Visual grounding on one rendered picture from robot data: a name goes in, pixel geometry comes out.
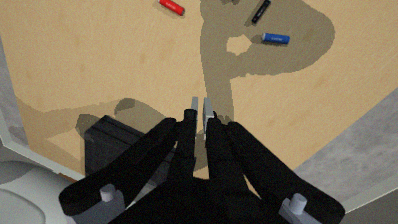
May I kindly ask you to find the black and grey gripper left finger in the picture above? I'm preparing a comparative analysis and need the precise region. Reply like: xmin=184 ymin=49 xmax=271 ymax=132
xmin=59 ymin=96 xmax=198 ymax=224

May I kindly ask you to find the red aa battery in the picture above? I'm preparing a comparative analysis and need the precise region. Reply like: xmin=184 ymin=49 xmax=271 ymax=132
xmin=158 ymin=0 xmax=184 ymax=16

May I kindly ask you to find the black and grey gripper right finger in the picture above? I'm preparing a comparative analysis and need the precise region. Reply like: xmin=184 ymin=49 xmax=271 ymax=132
xmin=202 ymin=97 xmax=345 ymax=224

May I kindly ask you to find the black battery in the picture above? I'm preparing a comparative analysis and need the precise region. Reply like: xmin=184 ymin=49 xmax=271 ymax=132
xmin=251 ymin=0 xmax=272 ymax=24

